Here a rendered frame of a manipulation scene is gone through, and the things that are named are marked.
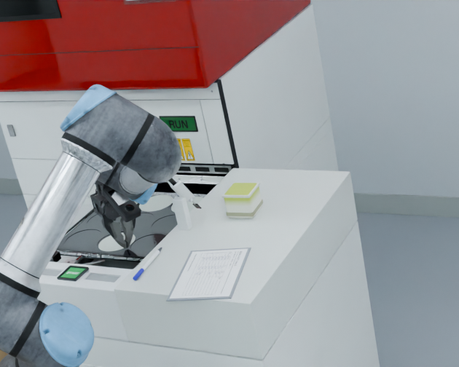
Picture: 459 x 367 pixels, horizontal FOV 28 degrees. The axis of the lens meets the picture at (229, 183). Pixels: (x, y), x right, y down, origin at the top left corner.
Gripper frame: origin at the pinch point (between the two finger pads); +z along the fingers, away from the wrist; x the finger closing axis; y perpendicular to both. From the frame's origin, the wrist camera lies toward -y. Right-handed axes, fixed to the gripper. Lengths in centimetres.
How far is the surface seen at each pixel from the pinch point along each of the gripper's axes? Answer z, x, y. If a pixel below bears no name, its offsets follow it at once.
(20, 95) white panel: -28, -3, 65
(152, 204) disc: 1.6, -17.2, 18.2
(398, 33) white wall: 6, -167, 81
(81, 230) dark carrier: 1.6, 3.8, 21.6
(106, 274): -4.1, 13.2, -17.3
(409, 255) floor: 92, -139, 58
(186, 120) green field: -19.5, -32.4, 15.5
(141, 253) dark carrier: 1.7, -1.7, -4.4
